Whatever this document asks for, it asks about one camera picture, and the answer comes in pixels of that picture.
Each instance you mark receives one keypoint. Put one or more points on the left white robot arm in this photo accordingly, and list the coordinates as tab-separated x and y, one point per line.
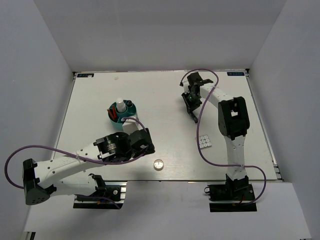
45	179

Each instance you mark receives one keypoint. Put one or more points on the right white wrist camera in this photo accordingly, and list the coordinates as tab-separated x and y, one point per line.
186	86

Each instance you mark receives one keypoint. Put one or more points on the clear eyeshadow palette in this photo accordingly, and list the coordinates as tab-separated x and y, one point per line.
204	142

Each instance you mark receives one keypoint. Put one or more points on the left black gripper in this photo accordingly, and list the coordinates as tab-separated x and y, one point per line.
148	150

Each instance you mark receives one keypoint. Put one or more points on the teal round organizer container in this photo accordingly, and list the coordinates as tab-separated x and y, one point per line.
130	112

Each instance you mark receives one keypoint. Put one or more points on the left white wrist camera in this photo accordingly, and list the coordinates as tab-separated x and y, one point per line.
129	125

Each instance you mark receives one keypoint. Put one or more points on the red lip gloss tube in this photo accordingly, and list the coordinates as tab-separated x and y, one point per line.
110	113
113	109

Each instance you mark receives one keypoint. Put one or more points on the small round cream jar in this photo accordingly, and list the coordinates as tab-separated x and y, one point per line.
158	164

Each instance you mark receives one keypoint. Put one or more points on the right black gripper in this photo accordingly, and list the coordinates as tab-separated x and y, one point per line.
190	108

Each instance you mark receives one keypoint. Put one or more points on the white bottle black cap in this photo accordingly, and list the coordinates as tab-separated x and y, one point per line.
129	103

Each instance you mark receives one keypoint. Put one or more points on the white round bottle in organizer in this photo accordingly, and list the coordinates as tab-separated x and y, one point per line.
120	105

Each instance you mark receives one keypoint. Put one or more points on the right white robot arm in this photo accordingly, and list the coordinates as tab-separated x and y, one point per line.
232	120

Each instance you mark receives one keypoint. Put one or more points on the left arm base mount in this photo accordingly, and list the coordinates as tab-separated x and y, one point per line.
106	196

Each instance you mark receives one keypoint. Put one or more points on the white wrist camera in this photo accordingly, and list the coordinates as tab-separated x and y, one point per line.
129	125
186	86

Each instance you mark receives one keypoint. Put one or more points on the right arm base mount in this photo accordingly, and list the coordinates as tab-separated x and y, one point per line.
220	201

